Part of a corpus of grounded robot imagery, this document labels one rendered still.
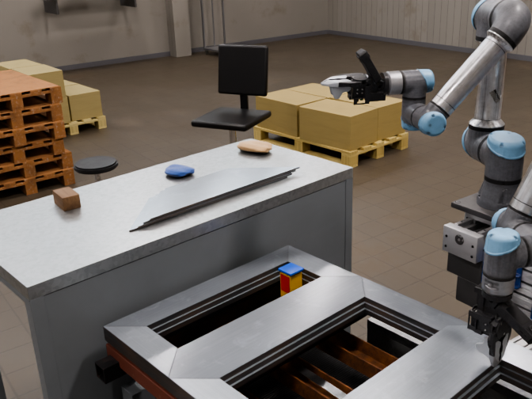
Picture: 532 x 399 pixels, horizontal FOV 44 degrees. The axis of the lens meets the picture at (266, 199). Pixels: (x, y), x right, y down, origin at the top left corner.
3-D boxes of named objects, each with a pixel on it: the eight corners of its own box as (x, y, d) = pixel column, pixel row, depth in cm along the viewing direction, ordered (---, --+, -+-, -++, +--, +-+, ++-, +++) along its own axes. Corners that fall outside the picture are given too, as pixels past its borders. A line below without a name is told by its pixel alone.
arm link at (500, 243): (530, 237, 149) (495, 241, 148) (525, 279, 153) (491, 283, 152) (513, 223, 157) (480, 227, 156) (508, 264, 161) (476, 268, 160)
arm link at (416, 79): (435, 96, 209) (437, 70, 206) (402, 99, 207) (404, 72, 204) (425, 91, 216) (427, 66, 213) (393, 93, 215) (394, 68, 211)
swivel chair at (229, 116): (248, 161, 596) (242, 40, 556) (294, 180, 543) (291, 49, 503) (181, 178, 559) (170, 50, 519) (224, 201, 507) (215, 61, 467)
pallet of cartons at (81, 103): (72, 109, 808) (63, 53, 783) (108, 128, 718) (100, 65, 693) (1, 121, 764) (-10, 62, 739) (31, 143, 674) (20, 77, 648)
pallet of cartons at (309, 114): (248, 138, 664) (247, 94, 647) (320, 121, 714) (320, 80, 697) (339, 172, 560) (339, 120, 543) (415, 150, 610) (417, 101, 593)
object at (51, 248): (29, 300, 173) (27, 287, 172) (-47, 234, 215) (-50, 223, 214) (352, 176, 253) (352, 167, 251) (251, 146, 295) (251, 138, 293)
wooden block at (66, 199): (81, 207, 223) (79, 193, 221) (64, 211, 220) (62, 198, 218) (70, 199, 230) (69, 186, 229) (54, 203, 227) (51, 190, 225)
